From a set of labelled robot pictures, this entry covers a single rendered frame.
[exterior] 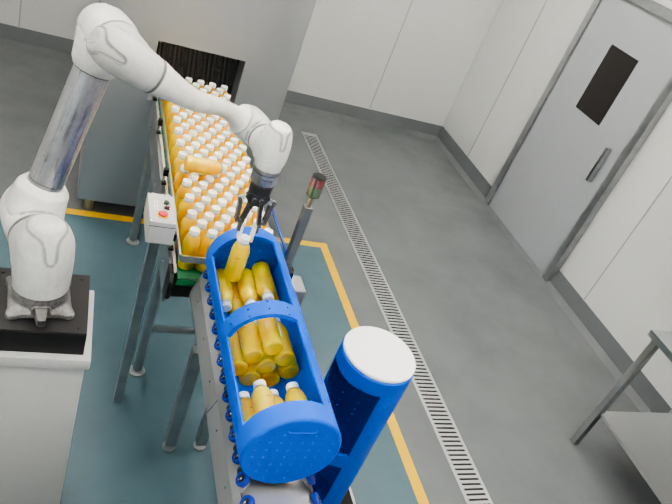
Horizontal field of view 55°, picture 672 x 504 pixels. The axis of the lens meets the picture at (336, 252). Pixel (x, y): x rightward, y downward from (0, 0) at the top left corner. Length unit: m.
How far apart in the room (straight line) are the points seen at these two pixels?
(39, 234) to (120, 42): 0.56
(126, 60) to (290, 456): 1.12
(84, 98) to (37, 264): 0.47
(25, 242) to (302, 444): 0.92
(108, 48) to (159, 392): 2.01
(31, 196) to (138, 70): 0.53
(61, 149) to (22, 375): 0.67
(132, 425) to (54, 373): 1.14
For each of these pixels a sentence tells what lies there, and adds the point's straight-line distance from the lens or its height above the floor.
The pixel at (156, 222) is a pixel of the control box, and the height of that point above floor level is 1.10.
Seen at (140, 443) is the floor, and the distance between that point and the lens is 3.15.
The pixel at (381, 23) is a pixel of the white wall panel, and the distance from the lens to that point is 6.86.
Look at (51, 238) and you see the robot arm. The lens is 1.91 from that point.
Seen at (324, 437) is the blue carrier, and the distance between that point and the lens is 1.82.
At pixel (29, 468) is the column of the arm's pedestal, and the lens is 2.47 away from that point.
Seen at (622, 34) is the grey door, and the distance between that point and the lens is 5.77.
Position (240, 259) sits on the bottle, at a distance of 2.26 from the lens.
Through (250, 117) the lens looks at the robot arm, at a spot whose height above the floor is 1.65.
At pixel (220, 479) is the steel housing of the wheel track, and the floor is 0.86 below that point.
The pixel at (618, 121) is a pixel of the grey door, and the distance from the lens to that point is 5.52.
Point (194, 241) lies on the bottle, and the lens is 2.53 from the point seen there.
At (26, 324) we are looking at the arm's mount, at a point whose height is 1.09.
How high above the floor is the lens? 2.48
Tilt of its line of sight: 32 degrees down
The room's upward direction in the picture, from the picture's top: 23 degrees clockwise
